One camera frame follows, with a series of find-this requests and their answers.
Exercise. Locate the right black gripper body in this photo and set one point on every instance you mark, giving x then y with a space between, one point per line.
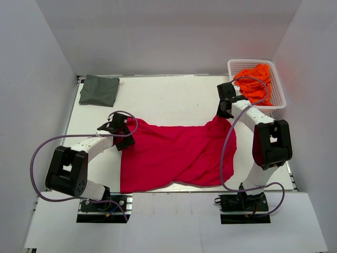
223 114

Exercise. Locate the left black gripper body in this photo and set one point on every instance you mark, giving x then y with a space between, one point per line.
125 142

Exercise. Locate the red t shirt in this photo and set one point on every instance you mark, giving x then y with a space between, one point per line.
163 155

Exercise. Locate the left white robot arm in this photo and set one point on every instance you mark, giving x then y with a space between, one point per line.
68 169

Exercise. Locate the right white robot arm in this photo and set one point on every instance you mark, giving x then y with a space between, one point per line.
271 146

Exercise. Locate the orange t shirt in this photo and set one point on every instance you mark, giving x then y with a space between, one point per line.
252 89

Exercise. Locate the folded grey t shirt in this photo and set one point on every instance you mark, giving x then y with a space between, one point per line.
100 91

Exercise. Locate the white plastic basket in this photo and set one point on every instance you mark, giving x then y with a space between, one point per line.
259 81

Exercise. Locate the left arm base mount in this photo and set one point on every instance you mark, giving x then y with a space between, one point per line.
105 212

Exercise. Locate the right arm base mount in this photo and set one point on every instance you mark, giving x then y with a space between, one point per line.
241 209

